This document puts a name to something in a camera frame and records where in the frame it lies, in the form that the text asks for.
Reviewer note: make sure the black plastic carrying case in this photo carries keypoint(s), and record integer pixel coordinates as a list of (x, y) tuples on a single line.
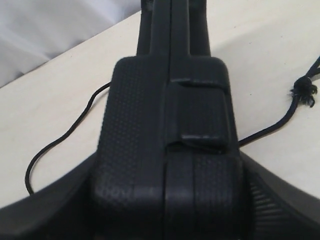
[(168, 161)]

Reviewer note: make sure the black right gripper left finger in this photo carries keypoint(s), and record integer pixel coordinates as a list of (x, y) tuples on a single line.
[(61, 211)]

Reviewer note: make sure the white backdrop curtain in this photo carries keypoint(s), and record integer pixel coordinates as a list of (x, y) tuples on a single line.
[(33, 32)]

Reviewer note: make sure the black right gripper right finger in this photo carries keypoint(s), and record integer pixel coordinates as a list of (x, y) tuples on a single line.
[(279, 210)]

